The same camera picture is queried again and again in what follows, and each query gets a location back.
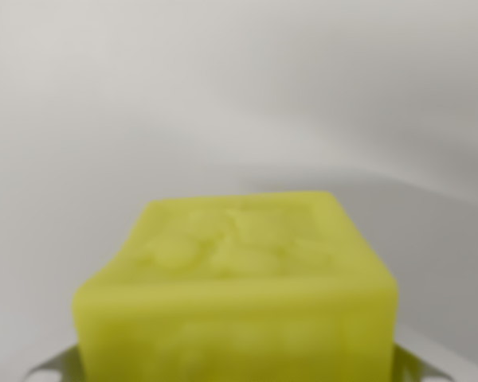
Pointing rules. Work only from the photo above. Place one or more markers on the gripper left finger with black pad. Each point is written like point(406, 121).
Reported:
point(59, 364)

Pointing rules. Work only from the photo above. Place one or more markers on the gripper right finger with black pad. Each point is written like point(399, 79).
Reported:
point(414, 368)

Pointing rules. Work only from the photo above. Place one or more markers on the yellow cube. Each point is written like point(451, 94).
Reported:
point(239, 302)

